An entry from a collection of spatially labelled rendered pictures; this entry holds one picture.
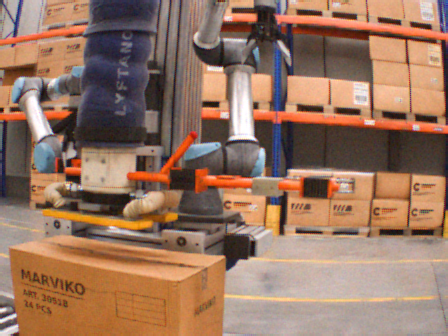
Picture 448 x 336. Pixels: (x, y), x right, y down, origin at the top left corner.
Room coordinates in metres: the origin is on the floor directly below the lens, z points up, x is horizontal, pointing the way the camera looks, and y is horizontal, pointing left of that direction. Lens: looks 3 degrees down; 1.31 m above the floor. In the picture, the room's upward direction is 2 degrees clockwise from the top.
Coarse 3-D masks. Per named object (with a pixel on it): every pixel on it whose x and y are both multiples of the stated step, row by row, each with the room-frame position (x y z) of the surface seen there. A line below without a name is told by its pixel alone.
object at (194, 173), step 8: (168, 168) 1.79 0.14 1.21; (176, 168) 1.83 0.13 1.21; (184, 168) 1.87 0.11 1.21; (168, 176) 1.79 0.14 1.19; (176, 176) 1.78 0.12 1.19; (184, 176) 1.77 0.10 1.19; (192, 176) 1.77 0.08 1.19; (200, 176) 1.79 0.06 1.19; (168, 184) 1.79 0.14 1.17; (176, 184) 1.78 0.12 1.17; (184, 184) 1.77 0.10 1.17; (192, 184) 1.77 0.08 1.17
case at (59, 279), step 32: (32, 256) 1.76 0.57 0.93; (64, 256) 1.77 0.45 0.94; (96, 256) 1.83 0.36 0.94; (128, 256) 1.89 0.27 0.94; (160, 256) 1.94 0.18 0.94; (192, 256) 1.97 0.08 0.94; (224, 256) 2.00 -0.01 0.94; (32, 288) 1.76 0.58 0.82; (64, 288) 1.72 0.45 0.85; (96, 288) 1.69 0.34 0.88; (128, 288) 1.66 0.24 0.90; (160, 288) 1.63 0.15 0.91; (192, 288) 1.71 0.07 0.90; (224, 288) 2.00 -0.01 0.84; (32, 320) 1.77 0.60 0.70; (64, 320) 1.73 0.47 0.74; (96, 320) 1.69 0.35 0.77; (128, 320) 1.66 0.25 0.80; (160, 320) 1.64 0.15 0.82; (192, 320) 1.71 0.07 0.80
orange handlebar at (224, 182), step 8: (72, 168) 1.91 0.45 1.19; (80, 168) 1.94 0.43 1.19; (128, 176) 1.84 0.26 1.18; (136, 176) 1.83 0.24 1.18; (144, 176) 1.83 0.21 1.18; (152, 176) 1.82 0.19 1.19; (160, 176) 1.81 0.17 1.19; (208, 176) 1.81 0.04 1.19; (216, 176) 1.77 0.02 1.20; (224, 176) 1.77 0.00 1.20; (232, 176) 1.78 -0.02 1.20; (200, 184) 1.78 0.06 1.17; (208, 184) 1.77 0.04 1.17; (216, 184) 1.77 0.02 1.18; (224, 184) 1.76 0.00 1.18; (232, 184) 1.75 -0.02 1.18; (240, 184) 1.75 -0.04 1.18; (248, 184) 1.74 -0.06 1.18; (280, 184) 1.72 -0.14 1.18; (288, 184) 1.71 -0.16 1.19; (296, 184) 1.71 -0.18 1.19; (336, 184) 1.69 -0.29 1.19
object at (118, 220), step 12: (72, 204) 1.81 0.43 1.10; (48, 216) 1.80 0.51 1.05; (60, 216) 1.78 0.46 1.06; (72, 216) 1.77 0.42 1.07; (84, 216) 1.76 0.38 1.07; (96, 216) 1.76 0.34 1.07; (108, 216) 1.76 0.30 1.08; (120, 216) 1.78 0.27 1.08; (132, 228) 1.71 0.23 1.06; (144, 228) 1.75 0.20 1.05
